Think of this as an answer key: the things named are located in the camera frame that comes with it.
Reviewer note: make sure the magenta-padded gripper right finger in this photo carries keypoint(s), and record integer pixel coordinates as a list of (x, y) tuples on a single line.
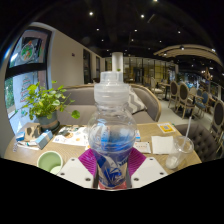
[(148, 170)]

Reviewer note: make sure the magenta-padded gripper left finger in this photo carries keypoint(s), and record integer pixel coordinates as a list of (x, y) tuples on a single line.
[(76, 170)]

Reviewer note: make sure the clear blue-labelled water bottle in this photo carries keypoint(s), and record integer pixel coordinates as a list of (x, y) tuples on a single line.
[(111, 133)]

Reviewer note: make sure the light green mug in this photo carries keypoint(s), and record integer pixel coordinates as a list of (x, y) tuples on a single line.
[(49, 161)]

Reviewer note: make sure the white paper napkin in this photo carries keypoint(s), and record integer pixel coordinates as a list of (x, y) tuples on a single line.
[(162, 144)]

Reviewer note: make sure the clear plastic cup with straw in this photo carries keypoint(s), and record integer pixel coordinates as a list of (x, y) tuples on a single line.
[(178, 150)]

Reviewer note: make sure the small teal box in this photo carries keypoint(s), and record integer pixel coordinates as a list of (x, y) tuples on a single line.
[(43, 139)]

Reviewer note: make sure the yellow square table sign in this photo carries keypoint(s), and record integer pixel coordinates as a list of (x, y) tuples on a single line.
[(166, 127)]

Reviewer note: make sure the white green tube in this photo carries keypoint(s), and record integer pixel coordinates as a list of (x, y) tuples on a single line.
[(28, 144)]

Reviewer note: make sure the dark grey tufted chair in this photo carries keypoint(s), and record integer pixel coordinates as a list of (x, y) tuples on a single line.
[(200, 141)]

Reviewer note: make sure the grey curved sofa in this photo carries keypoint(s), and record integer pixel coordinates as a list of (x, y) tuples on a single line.
[(78, 96)]

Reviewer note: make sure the green potted plant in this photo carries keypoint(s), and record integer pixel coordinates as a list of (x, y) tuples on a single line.
[(43, 100)]

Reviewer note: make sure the group of dining chairs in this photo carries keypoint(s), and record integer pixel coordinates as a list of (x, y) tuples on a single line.
[(183, 95)]

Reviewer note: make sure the white round column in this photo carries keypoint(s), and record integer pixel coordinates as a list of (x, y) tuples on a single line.
[(117, 61)]

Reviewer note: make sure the window with festive decals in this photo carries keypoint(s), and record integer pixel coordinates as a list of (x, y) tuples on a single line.
[(25, 66)]

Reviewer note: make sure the group of ceiling lights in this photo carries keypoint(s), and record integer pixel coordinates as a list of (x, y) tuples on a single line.
[(91, 13)]

